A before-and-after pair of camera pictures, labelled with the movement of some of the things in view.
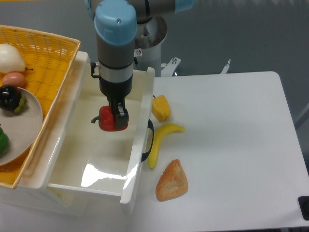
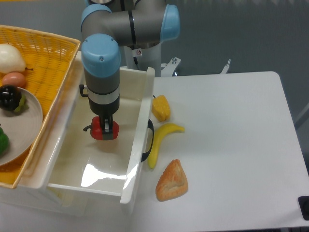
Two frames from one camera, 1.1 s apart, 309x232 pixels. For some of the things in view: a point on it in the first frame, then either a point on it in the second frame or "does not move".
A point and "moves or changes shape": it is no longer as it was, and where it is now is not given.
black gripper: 114,91 -> 103,105
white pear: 11,61 does not move
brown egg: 14,78 does not move
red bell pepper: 106,120 moves or changes shape
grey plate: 23,128 does not move
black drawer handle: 150,125 does not move
